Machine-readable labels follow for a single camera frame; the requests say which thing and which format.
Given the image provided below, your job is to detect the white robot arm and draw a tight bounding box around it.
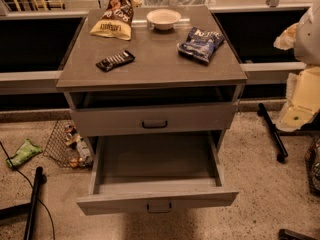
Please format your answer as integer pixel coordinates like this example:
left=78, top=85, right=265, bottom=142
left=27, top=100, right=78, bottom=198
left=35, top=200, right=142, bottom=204
left=273, top=0, right=320, bottom=132

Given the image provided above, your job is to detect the upper grey drawer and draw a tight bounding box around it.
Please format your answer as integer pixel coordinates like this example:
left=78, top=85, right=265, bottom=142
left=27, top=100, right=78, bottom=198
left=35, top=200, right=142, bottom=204
left=71, top=103, right=237, bottom=137

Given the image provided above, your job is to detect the grey drawer cabinet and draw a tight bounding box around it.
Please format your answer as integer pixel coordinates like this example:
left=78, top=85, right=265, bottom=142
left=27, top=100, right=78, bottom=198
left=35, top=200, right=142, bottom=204
left=57, top=7, right=246, bottom=149

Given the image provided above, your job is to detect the black stand leg right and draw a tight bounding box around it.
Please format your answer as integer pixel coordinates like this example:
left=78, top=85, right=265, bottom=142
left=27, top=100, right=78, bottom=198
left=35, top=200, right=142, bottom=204
left=257, top=103, right=288, bottom=163

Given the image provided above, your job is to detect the black stand leg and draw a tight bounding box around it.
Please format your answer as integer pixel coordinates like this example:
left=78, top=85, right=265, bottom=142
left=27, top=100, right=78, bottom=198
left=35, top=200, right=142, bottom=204
left=0, top=167, right=45, bottom=240
left=257, top=103, right=288, bottom=163

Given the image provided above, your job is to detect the dark basket right edge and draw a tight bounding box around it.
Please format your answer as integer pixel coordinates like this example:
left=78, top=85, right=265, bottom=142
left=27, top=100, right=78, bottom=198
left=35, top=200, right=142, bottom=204
left=305, top=139, right=320, bottom=196

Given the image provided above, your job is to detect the blue chip bag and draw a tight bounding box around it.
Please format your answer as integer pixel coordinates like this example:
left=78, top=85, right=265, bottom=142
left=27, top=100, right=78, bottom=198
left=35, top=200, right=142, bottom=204
left=177, top=27, right=225, bottom=65

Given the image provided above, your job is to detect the black object bottom right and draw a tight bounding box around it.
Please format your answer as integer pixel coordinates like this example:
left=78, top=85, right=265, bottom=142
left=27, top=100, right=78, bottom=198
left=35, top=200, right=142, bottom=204
left=278, top=229, right=316, bottom=240

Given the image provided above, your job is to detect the white bowl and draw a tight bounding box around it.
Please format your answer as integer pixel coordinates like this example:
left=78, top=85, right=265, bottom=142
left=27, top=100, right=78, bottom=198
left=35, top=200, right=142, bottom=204
left=147, top=9, right=181, bottom=31

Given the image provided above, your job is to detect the black snack bar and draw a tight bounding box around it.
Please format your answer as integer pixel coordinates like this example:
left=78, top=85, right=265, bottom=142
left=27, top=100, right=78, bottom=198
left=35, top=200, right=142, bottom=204
left=96, top=50, right=135, bottom=72

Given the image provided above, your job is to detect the brown yellow chip bag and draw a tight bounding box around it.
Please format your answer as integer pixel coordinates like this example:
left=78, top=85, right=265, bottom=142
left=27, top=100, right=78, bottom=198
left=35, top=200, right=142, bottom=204
left=90, top=0, right=142, bottom=41

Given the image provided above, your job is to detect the green snack bag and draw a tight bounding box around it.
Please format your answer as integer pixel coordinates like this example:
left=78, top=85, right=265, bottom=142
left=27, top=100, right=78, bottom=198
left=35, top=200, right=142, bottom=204
left=6, top=139, right=43, bottom=168

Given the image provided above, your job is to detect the black stand leg left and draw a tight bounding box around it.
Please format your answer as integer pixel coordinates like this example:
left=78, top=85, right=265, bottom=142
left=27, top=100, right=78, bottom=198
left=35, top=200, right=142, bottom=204
left=0, top=167, right=45, bottom=240

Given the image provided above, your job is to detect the wire basket with items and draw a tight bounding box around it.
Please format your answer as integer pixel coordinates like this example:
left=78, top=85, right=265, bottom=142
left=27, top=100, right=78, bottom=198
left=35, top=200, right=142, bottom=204
left=44, top=120, right=93, bottom=169

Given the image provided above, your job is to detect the black cable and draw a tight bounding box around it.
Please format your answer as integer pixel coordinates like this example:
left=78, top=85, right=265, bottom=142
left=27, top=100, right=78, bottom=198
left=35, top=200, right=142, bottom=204
left=0, top=141, right=56, bottom=240

